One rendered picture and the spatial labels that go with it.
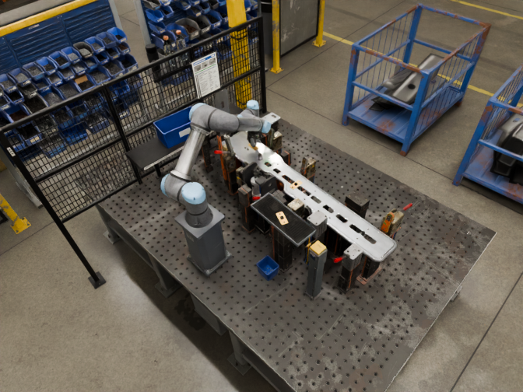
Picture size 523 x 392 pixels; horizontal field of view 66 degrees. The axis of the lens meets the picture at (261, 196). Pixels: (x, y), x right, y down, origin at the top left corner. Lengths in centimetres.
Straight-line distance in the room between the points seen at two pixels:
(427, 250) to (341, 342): 84
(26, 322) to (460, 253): 313
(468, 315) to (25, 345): 325
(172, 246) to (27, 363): 140
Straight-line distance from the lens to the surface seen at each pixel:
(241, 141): 288
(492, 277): 369
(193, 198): 211
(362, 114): 456
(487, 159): 439
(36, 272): 392
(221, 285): 249
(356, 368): 230
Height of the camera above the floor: 284
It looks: 48 degrees down
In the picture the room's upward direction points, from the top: 4 degrees counter-clockwise
